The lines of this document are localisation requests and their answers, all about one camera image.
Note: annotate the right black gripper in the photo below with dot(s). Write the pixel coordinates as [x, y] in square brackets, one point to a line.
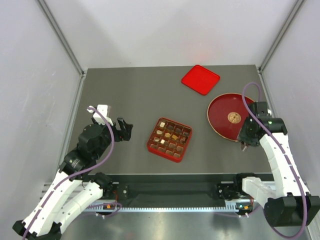
[243, 136]

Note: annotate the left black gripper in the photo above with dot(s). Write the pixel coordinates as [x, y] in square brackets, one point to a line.
[124, 134]

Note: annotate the metal tongs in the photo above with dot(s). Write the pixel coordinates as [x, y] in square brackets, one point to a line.
[244, 146]

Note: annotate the tan chocolate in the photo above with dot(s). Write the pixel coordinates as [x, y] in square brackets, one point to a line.
[167, 135]

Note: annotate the red square box lid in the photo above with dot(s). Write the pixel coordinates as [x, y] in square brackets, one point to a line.
[200, 79]

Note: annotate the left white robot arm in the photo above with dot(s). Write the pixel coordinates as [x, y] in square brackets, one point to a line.
[74, 188]

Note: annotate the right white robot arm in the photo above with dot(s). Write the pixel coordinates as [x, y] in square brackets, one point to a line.
[282, 165]

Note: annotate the red chocolate box tray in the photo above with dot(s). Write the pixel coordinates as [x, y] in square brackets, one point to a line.
[172, 149]

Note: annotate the round red plate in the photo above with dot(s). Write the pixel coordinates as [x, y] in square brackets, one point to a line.
[226, 115]

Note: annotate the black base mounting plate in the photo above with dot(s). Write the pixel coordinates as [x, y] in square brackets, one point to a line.
[174, 190]

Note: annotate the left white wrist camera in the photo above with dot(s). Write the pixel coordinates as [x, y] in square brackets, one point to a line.
[101, 114]

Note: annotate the aluminium front rail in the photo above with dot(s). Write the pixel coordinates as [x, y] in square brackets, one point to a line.
[188, 194]

